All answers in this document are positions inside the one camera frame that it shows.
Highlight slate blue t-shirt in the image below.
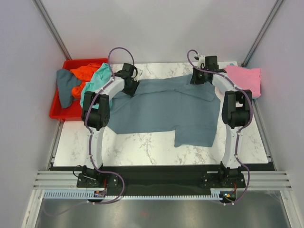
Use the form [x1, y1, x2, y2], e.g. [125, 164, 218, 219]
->
[108, 75, 220, 147]

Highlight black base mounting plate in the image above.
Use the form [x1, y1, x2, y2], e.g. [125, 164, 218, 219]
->
[76, 165, 246, 195]

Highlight folded pink t-shirt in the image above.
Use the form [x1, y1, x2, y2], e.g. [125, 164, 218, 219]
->
[224, 65, 261, 99]

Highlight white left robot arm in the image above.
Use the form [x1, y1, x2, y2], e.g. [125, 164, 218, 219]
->
[81, 63, 143, 187]

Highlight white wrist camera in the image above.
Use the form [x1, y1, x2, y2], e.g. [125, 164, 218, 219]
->
[194, 54, 205, 69]
[132, 68, 143, 81]

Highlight light blue slotted cable duct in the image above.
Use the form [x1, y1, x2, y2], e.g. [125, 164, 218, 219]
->
[43, 189, 237, 200]

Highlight left aluminium corner post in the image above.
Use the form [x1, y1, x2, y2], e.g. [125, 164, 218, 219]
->
[32, 0, 72, 60]

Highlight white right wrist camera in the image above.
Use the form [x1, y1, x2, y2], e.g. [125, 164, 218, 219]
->
[194, 54, 205, 69]

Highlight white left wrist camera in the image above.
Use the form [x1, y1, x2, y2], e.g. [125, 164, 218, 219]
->
[132, 68, 143, 81]

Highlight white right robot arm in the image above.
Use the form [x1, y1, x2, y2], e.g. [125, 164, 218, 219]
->
[187, 53, 253, 170]

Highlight aluminium frame rails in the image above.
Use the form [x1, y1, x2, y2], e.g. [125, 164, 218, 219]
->
[20, 170, 79, 228]

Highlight aluminium corner post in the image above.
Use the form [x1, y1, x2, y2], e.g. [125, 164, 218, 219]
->
[32, 0, 72, 60]
[241, 0, 285, 67]

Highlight aqua t-shirt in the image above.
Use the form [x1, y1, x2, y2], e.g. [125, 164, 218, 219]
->
[80, 63, 111, 107]

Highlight dark blue t-shirt in bin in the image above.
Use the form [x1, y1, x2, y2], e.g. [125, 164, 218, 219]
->
[57, 69, 81, 109]

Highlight orange t-shirt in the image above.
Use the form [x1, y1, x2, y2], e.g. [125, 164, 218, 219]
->
[70, 63, 101, 99]

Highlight right aluminium corner post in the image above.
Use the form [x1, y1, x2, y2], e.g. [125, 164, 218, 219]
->
[241, 0, 285, 67]

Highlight red plastic bin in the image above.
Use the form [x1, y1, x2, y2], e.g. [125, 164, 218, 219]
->
[49, 58, 108, 122]

